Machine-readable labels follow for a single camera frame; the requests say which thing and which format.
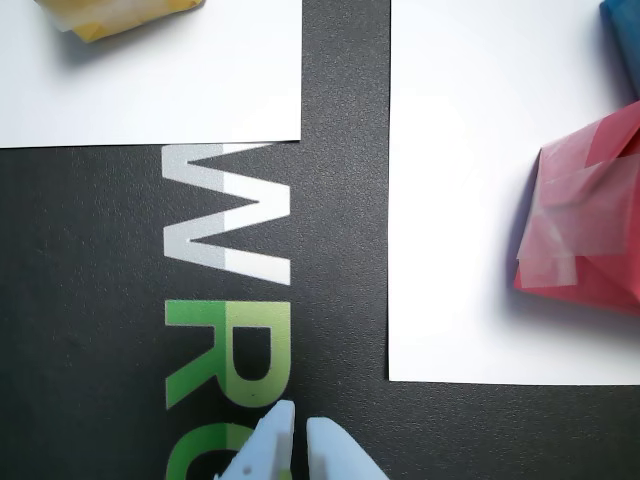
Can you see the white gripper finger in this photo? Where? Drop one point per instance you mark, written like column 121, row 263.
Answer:
column 270, row 445
column 335, row 455

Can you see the pink paper box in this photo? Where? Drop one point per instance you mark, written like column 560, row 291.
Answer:
column 590, row 220

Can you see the yellow paper box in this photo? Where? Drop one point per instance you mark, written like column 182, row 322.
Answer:
column 120, row 17

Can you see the blue paper box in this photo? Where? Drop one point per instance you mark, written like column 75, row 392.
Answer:
column 625, row 40

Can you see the dark printed mat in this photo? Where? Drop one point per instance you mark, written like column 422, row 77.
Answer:
column 75, row 300

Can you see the white paper sheet marked 1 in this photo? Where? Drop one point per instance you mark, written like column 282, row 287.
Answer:
column 175, row 95

